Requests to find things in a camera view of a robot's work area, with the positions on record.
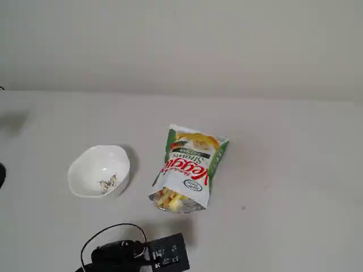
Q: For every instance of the pile of veggie straws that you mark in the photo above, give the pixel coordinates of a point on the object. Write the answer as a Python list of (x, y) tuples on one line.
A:
[(167, 199)]

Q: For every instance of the veggie straws snack packet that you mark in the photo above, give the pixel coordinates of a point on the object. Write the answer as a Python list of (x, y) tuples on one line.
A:
[(193, 167)]

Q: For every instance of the black round object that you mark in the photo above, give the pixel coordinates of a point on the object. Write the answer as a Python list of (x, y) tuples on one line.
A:
[(1, 175)]

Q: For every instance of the black camera circuit board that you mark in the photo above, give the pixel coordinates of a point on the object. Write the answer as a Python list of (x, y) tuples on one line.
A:
[(170, 252)]

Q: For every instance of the white ceramic bowl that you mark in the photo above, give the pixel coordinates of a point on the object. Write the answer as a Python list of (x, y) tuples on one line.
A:
[(93, 170)]

